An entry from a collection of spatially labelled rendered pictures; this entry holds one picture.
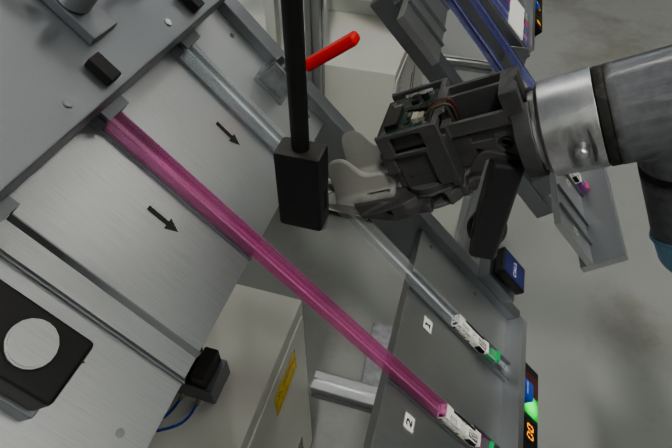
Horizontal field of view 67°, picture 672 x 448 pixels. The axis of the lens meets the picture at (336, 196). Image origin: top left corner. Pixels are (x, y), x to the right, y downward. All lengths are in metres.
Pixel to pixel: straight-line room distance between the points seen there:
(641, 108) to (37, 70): 0.37
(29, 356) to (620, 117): 0.37
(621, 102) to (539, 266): 1.45
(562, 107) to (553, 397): 1.23
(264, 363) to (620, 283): 1.33
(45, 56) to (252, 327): 0.58
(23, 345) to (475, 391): 0.48
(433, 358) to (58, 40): 0.45
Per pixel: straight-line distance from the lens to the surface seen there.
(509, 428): 0.66
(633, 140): 0.40
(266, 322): 0.83
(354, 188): 0.46
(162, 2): 0.42
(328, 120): 0.56
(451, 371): 0.60
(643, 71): 0.40
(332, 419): 1.43
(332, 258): 1.71
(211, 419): 0.77
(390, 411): 0.51
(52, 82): 0.34
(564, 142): 0.40
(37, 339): 0.29
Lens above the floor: 1.31
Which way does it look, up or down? 43 degrees down
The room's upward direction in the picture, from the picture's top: straight up
